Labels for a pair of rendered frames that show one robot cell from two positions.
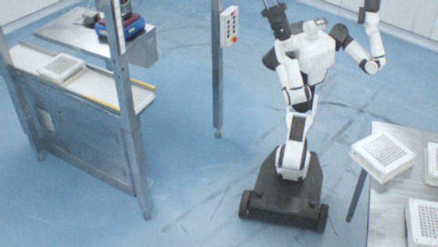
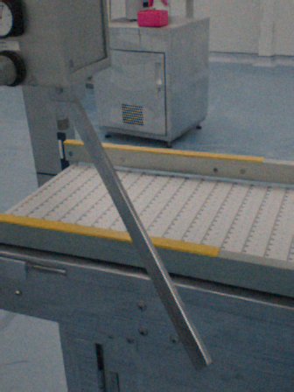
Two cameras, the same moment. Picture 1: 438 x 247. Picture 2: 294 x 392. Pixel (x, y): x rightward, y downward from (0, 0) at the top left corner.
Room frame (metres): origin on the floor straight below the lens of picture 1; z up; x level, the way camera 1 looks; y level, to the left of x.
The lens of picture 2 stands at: (2.74, 0.51, 1.17)
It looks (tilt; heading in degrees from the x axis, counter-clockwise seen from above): 26 degrees down; 172
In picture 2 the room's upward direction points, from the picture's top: 3 degrees counter-clockwise
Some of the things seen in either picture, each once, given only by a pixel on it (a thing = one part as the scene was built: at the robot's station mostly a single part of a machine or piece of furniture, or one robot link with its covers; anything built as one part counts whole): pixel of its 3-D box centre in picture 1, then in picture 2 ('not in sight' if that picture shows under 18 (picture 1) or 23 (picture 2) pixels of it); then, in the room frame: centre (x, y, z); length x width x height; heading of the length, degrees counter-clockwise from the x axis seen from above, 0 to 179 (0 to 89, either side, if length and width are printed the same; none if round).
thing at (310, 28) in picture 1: (314, 27); not in sight; (2.05, -0.54, 1.33); 0.10 x 0.07 x 0.09; 120
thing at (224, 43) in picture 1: (228, 26); not in sight; (2.69, -0.11, 0.99); 0.17 x 0.06 x 0.26; 149
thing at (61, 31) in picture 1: (92, 31); not in sight; (2.16, 0.68, 1.27); 0.62 x 0.38 x 0.04; 59
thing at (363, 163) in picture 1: (381, 158); not in sight; (1.51, -0.85, 0.88); 0.24 x 0.24 x 0.02; 30
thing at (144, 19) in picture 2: not in sight; (152, 18); (-0.48, 1.07, 0.80); 0.16 x 0.12 x 0.09; 49
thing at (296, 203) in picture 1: (290, 176); not in sight; (2.03, -0.52, 0.19); 0.64 x 0.52 x 0.33; 164
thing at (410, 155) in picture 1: (383, 152); not in sight; (1.51, -0.85, 0.93); 0.25 x 0.24 x 0.02; 120
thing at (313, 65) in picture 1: (303, 55); not in sight; (2.11, -0.51, 1.12); 0.34 x 0.30 x 0.36; 120
